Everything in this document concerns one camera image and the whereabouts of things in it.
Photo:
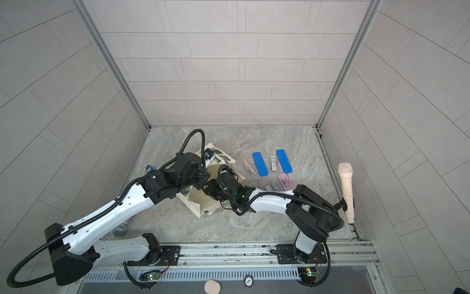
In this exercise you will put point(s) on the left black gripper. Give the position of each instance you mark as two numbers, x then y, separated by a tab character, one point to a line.
205	177

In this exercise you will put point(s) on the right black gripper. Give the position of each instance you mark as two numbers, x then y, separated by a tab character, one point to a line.
212	189

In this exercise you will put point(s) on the cream canvas tote bag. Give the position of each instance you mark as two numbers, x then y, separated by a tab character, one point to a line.
207	200

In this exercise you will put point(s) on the clear case with pink compass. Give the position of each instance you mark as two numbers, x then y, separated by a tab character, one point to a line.
249	167

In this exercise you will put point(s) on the blue plastic case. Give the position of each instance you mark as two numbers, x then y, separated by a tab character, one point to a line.
260	164
284	161

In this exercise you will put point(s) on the clear slim pen case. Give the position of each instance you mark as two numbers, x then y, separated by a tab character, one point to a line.
275	187

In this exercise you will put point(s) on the pink plastic case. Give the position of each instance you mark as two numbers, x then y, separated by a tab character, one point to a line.
285	182

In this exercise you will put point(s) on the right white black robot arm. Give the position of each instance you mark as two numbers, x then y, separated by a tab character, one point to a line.
314	216

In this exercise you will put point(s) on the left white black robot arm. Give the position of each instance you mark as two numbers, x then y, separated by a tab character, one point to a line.
82	250

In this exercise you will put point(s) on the left green circuit board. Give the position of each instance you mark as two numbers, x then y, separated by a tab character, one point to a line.
151	275

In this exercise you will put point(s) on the green circuit board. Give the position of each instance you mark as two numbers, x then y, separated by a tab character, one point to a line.
308	275
151	275

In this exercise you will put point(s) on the round black white button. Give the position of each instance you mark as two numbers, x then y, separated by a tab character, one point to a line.
248	281

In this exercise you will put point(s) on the round beige disc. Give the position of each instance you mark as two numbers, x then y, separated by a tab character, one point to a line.
212	287

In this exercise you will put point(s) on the right green circuit board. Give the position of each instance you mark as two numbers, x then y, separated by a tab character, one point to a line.
308	275

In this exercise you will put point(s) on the beige microphone on stand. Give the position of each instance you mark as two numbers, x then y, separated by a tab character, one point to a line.
345	172

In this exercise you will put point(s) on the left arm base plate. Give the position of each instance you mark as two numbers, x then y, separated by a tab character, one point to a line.
162	256

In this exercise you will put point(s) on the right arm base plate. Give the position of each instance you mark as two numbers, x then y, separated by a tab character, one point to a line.
289	254

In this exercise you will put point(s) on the aluminium rail frame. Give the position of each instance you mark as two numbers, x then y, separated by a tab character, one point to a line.
353	267

